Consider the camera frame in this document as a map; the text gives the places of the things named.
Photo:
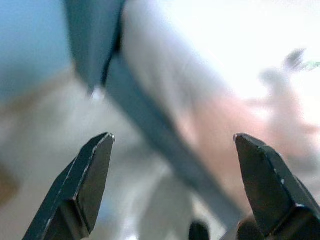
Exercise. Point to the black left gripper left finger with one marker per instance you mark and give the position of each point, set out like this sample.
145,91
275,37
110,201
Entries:
75,190

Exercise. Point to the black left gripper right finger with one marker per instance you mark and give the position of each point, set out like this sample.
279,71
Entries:
275,190

